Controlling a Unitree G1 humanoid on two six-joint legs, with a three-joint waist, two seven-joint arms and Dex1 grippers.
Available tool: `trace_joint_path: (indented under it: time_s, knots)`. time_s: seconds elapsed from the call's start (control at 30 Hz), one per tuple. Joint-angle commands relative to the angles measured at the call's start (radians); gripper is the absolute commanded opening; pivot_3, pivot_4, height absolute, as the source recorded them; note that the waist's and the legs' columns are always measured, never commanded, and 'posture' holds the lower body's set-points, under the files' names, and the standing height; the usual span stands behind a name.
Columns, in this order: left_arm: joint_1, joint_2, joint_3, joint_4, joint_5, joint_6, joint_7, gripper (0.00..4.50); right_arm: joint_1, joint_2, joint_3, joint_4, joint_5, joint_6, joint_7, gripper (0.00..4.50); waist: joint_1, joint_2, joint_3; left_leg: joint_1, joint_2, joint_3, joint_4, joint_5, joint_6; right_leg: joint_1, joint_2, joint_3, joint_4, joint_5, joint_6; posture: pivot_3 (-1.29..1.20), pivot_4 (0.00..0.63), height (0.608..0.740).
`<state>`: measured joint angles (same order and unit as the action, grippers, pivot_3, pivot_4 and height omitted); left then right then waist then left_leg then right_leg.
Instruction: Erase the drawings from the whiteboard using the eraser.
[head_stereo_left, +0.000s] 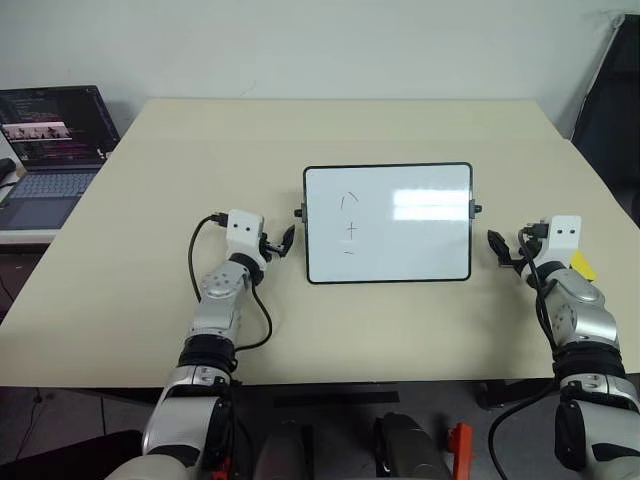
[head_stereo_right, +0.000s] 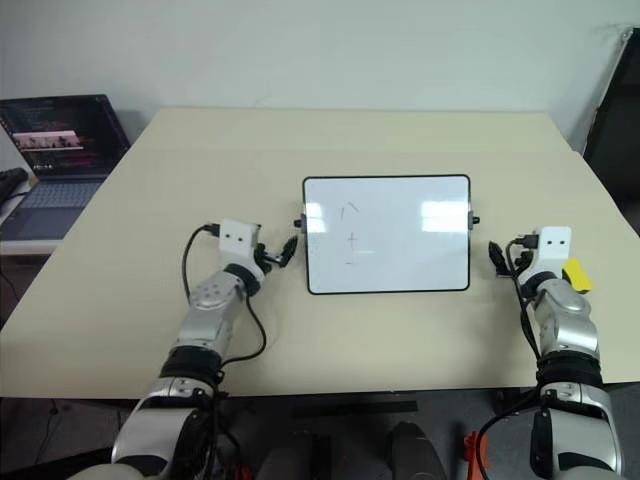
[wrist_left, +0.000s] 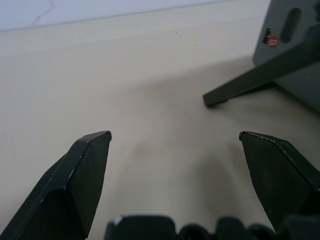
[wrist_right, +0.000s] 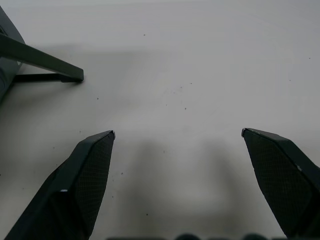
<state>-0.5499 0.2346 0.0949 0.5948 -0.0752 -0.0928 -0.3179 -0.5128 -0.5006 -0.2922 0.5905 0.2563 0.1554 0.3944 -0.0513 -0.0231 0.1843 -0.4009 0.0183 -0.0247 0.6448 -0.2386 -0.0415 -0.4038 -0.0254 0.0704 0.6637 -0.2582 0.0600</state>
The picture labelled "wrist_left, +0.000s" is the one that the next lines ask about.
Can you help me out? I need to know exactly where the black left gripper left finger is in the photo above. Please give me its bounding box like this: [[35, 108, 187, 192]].
[[0, 130, 113, 240]]

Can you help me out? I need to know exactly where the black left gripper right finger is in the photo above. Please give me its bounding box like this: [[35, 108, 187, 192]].
[[238, 130, 320, 234]]

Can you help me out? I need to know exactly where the dark grey board stand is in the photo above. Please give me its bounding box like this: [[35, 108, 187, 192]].
[[202, 0, 320, 114]]

